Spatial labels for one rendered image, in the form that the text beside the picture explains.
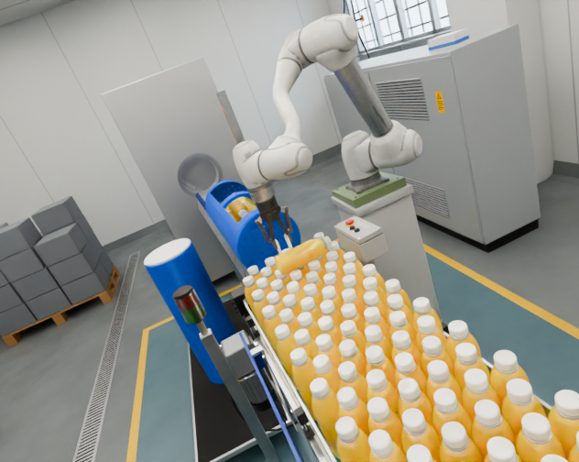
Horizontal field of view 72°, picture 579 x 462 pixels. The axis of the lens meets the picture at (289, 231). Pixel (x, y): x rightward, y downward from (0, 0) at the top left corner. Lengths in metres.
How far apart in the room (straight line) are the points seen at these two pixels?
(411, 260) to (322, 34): 1.20
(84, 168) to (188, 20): 2.68
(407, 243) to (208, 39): 5.20
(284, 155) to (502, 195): 2.19
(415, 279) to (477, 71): 1.39
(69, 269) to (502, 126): 4.39
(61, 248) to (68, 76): 2.78
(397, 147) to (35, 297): 4.37
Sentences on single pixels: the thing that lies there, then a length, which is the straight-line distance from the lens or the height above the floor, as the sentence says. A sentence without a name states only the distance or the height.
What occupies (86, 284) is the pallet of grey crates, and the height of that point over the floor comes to 0.30.
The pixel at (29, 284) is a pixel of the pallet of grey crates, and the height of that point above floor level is 0.57.
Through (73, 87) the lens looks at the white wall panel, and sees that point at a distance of 6.75.
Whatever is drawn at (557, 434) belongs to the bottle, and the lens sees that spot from 0.86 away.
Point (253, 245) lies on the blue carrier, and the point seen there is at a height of 1.12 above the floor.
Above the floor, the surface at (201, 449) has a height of 0.15.
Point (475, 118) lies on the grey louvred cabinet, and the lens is 2.92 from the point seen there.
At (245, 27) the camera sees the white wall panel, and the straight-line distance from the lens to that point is 6.81.
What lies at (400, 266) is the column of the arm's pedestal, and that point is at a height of 0.60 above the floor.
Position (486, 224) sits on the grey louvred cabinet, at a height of 0.24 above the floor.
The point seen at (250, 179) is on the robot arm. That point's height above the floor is 1.42.
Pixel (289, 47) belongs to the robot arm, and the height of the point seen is 1.77.
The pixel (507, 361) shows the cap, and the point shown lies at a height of 1.10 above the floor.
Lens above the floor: 1.73
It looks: 22 degrees down
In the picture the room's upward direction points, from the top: 21 degrees counter-clockwise
